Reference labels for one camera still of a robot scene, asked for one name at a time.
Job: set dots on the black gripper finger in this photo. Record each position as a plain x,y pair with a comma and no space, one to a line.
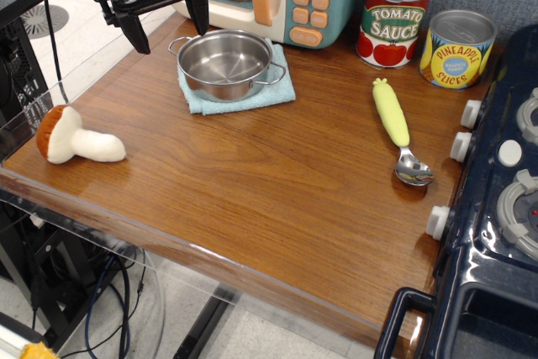
198,11
130,24

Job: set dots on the spoon with green handle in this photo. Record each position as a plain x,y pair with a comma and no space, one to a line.
409,169

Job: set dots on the small steel pot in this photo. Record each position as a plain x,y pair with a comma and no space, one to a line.
226,65

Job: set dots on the light blue folded cloth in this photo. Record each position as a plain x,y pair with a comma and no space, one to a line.
282,92

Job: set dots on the plush mushroom toy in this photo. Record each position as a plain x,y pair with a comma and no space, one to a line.
61,136

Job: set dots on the tomato sauce can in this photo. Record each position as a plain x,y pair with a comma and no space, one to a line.
389,31

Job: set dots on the pineapple slices can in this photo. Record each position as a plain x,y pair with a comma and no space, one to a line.
457,48

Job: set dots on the white stove knob top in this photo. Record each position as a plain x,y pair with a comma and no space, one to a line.
470,113

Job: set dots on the white stove knob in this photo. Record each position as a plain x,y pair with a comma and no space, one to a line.
460,146
437,221
470,113

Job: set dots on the white stove knob middle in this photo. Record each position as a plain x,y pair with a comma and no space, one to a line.
460,146

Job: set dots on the white stove knob bottom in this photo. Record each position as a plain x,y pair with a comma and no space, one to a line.
437,221

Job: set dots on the dark blue toy stove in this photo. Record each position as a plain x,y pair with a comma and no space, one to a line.
484,304

